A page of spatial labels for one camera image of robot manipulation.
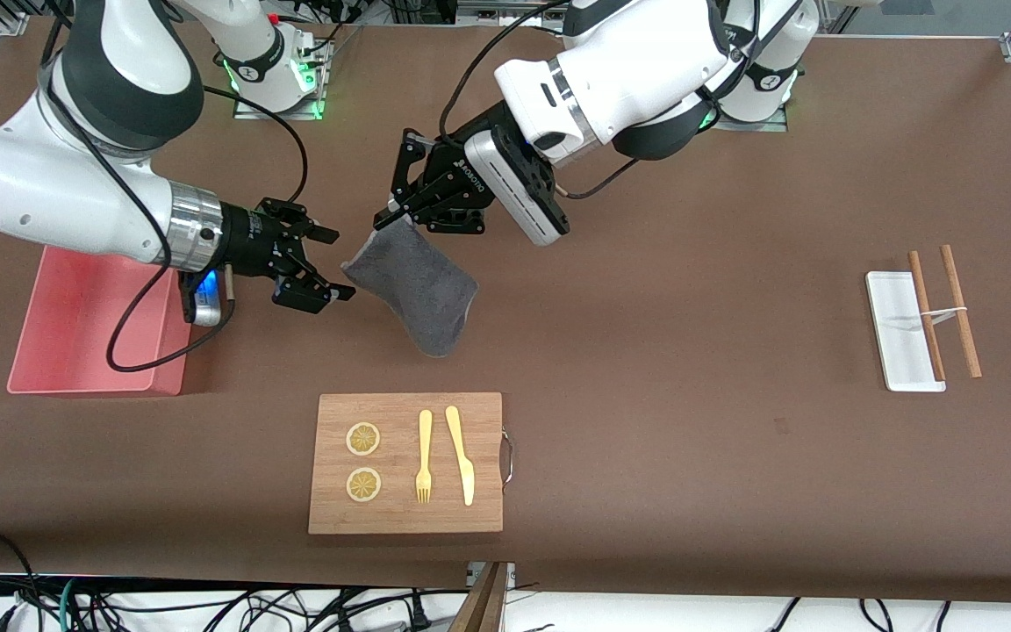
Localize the red and grey cloth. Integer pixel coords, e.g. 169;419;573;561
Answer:
341;215;480;358

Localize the yellow fork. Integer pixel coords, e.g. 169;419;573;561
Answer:
415;410;434;505

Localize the pink plastic bin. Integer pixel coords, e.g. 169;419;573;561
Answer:
7;246;195;397

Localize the yellow knife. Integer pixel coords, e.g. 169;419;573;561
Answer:
445;406;476;507

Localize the wooden cutting board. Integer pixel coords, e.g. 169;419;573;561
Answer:
308;392;505;535

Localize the white rectangular tray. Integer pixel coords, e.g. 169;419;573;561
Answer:
864;271;947;392

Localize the brown wooden rod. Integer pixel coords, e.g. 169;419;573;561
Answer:
909;251;947;383
941;245;983;379

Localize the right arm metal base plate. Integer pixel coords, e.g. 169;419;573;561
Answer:
233;39;326;121

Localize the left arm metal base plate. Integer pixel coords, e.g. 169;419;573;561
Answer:
707;48;789;133

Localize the brown wooden post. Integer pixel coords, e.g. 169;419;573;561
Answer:
448;562;511;632

